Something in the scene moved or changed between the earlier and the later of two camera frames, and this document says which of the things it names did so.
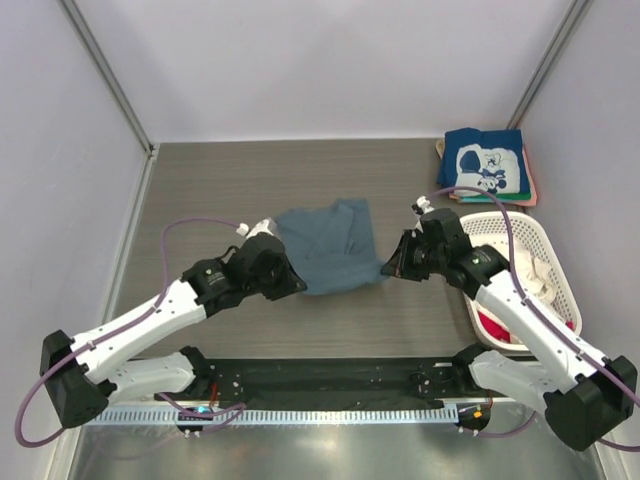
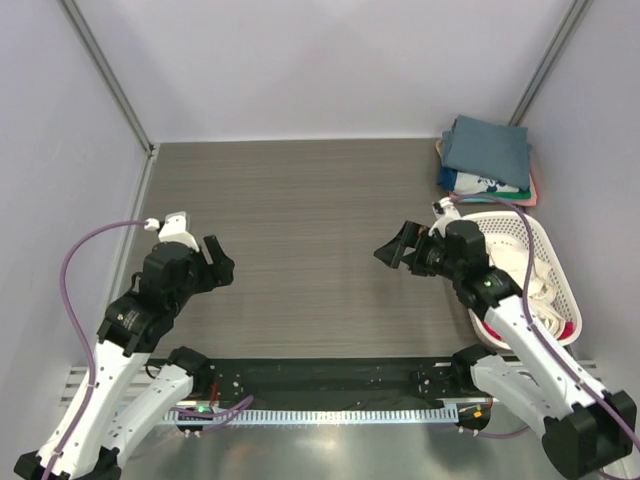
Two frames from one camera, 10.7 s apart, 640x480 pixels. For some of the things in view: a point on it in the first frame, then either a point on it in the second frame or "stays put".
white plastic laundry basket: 542,274 stays put
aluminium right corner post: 575,10 stays put
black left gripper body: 259,283 → 199,279
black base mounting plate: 357,379 stays put
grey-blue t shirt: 331,247 → 488,149
